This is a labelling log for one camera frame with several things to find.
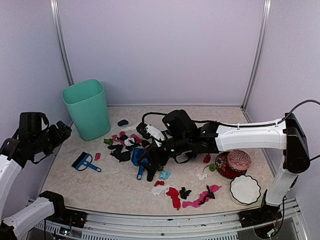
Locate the small pink paper scrap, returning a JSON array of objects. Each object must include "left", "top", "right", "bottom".
[{"left": 94, "top": 152, "right": 101, "bottom": 161}]

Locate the pink patterned bowl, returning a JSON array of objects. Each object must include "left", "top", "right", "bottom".
[{"left": 227, "top": 149, "right": 252, "bottom": 172}]

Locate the white paper scrap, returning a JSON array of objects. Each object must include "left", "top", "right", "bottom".
[
  {"left": 121, "top": 124, "right": 138, "bottom": 132},
  {"left": 151, "top": 185, "right": 170, "bottom": 197},
  {"left": 195, "top": 172, "right": 208, "bottom": 182}
]

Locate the green paper scrap left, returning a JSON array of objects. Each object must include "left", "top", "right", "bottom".
[{"left": 103, "top": 138, "right": 114, "bottom": 146}]

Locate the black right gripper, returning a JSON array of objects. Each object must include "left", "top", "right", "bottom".
[{"left": 135, "top": 136, "right": 190, "bottom": 172}]

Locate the red floral bowl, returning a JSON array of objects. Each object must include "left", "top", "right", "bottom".
[{"left": 214, "top": 151, "right": 247, "bottom": 180}]

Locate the blue hand brush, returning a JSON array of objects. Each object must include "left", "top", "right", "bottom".
[{"left": 71, "top": 151, "right": 102, "bottom": 173}]

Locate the light blue paper scrap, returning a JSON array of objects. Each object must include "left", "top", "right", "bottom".
[{"left": 159, "top": 170, "right": 171, "bottom": 180}]

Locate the white paper scrap far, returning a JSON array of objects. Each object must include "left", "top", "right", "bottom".
[{"left": 121, "top": 124, "right": 138, "bottom": 132}]

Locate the red paper scrap front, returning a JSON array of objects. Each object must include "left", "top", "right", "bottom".
[{"left": 166, "top": 187, "right": 181, "bottom": 211}]

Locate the small black scrap front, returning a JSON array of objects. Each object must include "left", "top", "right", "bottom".
[{"left": 179, "top": 186, "right": 192, "bottom": 200}]

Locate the blue dustpan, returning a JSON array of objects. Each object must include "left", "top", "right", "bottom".
[{"left": 131, "top": 147, "right": 149, "bottom": 180}]

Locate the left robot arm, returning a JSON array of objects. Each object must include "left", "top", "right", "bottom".
[{"left": 0, "top": 112, "right": 72, "bottom": 240}]

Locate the long pink paper scrap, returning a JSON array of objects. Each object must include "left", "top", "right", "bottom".
[{"left": 182, "top": 184, "right": 222, "bottom": 208}]

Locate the white paper scrap right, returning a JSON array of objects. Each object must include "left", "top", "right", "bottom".
[{"left": 195, "top": 172, "right": 208, "bottom": 182}]

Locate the small red scrap right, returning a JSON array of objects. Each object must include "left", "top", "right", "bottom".
[{"left": 203, "top": 153, "right": 211, "bottom": 164}]

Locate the white scalloped bowl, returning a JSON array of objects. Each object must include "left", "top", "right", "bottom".
[{"left": 229, "top": 175, "right": 261, "bottom": 206}]

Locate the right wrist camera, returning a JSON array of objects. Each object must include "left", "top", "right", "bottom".
[{"left": 136, "top": 122, "right": 166, "bottom": 147}]

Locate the white paper scrap front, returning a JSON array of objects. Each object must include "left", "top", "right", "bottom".
[{"left": 151, "top": 185, "right": 170, "bottom": 197}]

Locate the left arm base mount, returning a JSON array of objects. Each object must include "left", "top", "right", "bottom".
[{"left": 39, "top": 190, "right": 87, "bottom": 229}]

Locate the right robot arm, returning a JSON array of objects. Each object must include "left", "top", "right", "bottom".
[{"left": 141, "top": 109, "right": 311, "bottom": 222}]

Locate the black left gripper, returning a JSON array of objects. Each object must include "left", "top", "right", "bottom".
[{"left": 33, "top": 123, "right": 73, "bottom": 160}]

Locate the green paper scrap right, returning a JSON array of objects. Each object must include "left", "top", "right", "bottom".
[{"left": 202, "top": 163, "right": 217, "bottom": 172}]

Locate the teal plastic waste bin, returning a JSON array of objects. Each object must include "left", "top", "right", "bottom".
[{"left": 62, "top": 79, "right": 111, "bottom": 142}]

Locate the green paper scrap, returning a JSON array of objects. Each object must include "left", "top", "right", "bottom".
[
  {"left": 103, "top": 138, "right": 114, "bottom": 146},
  {"left": 202, "top": 163, "right": 217, "bottom": 172}
]

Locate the navy paper scrap far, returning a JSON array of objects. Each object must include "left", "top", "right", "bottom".
[{"left": 117, "top": 119, "right": 129, "bottom": 127}]

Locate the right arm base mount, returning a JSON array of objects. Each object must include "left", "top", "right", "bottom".
[{"left": 238, "top": 190, "right": 283, "bottom": 228}]

